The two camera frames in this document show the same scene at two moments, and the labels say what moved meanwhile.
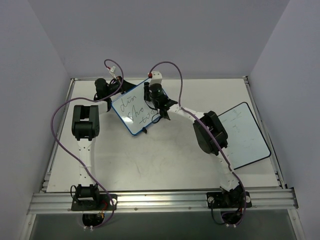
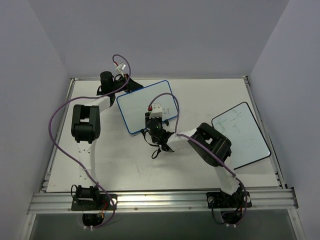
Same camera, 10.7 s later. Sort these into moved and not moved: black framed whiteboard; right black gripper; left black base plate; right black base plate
Moved: right black gripper
Not moved: right black base plate; left black base plate; black framed whiteboard
